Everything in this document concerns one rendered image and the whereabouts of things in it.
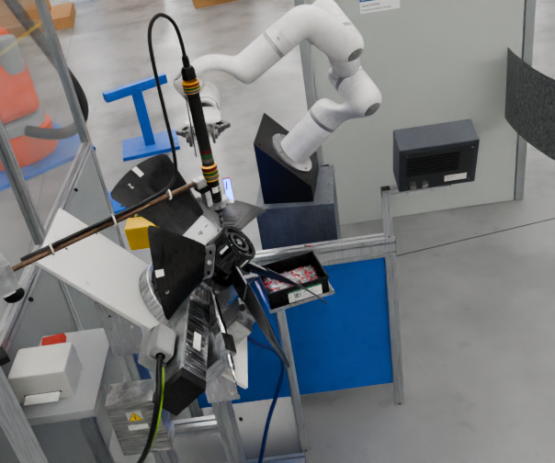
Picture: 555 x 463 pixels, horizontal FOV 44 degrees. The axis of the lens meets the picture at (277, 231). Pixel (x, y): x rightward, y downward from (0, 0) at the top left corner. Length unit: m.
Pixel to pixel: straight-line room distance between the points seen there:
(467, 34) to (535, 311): 1.45
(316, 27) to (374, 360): 1.42
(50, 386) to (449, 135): 1.44
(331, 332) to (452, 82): 1.71
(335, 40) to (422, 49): 1.73
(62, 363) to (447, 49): 2.57
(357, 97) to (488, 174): 1.88
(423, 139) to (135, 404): 1.21
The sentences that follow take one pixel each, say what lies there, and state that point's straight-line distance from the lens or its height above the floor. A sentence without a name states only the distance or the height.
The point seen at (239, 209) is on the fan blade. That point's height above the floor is 1.17.
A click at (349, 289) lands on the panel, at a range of 2.59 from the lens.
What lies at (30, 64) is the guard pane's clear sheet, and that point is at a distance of 2.87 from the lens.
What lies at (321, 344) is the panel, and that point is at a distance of 2.75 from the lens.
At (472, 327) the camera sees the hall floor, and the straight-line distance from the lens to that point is 3.39.
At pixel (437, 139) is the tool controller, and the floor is 1.24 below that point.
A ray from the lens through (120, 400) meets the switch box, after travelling 2.09.
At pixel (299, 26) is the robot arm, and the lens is 1.99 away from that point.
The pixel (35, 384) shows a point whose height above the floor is 0.93.
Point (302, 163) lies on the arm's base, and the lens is 2.61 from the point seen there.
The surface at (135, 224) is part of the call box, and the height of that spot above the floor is 1.07.
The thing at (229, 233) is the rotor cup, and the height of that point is 1.24.
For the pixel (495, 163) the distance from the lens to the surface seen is 4.15.
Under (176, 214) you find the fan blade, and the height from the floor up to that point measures 1.31.
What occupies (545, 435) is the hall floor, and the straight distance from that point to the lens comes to 2.97.
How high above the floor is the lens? 2.26
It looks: 33 degrees down
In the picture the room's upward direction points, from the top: 10 degrees counter-clockwise
